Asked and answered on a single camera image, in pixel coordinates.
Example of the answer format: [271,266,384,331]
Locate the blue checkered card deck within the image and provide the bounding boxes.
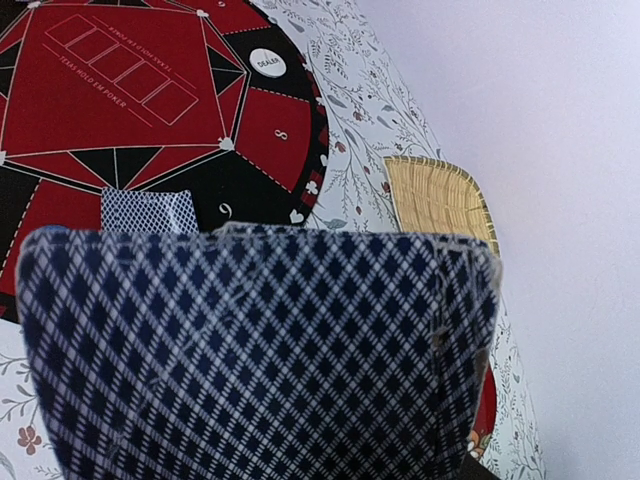
[16,224,502,479]

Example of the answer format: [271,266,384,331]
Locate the white dealer button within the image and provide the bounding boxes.
[249,48,287,79]

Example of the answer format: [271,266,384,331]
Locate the dealt blue cards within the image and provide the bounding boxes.
[101,188,199,234]

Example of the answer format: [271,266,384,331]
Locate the blue small blind chip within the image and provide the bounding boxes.
[42,225,70,232]

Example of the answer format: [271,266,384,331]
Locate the woven bamboo basket tray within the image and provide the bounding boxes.
[384,156,500,255]

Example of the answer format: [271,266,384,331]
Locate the round red black poker mat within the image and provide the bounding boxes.
[1,1,330,322]

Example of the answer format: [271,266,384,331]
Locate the red floral round plate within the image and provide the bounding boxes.
[467,367,497,461]

